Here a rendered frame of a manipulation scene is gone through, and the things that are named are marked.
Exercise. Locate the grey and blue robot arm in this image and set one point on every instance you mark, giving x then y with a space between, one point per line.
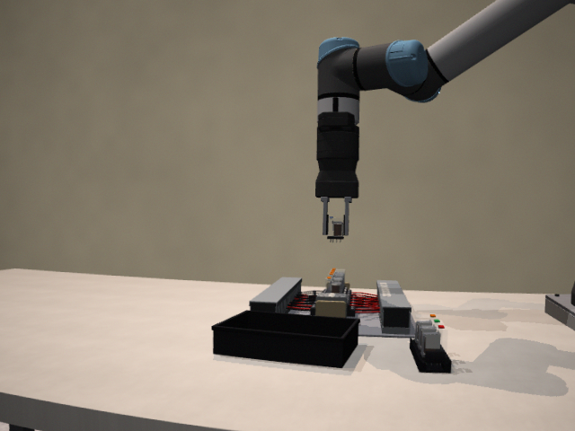
405 68

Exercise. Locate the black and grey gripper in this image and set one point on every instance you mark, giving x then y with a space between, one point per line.
337 153

